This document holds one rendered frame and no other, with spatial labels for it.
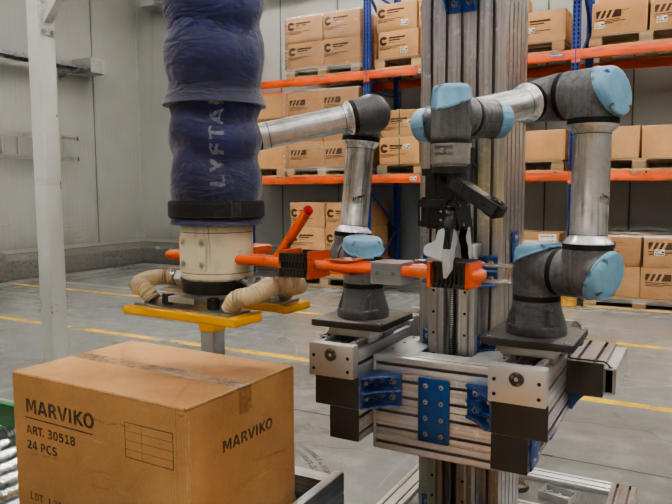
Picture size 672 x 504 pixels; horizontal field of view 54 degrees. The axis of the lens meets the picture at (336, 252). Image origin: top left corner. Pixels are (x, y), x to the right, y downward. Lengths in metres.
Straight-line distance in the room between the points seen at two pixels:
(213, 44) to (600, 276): 1.00
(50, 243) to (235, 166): 3.23
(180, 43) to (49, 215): 3.21
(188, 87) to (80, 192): 11.15
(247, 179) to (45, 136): 3.22
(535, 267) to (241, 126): 0.78
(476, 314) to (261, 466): 0.71
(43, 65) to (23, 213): 7.37
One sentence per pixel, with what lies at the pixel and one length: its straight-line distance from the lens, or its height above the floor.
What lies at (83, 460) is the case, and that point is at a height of 0.77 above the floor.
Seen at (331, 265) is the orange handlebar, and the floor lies 1.25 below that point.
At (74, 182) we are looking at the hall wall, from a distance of 12.56.
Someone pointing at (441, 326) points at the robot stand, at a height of 1.02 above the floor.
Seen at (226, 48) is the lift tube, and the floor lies 1.71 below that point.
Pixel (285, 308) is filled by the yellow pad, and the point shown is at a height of 1.13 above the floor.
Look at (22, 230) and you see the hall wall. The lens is 11.93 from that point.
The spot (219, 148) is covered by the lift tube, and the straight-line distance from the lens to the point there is 1.50.
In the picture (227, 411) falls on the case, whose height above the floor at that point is 0.90.
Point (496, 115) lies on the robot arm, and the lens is 1.35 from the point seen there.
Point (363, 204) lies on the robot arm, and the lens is 2.02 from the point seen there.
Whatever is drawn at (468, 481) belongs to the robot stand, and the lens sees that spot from 2.03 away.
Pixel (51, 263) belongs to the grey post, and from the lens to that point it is 4.67.
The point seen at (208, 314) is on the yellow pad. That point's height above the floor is 1.14.
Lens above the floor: 1.41
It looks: 5 degrees down
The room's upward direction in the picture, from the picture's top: straight up
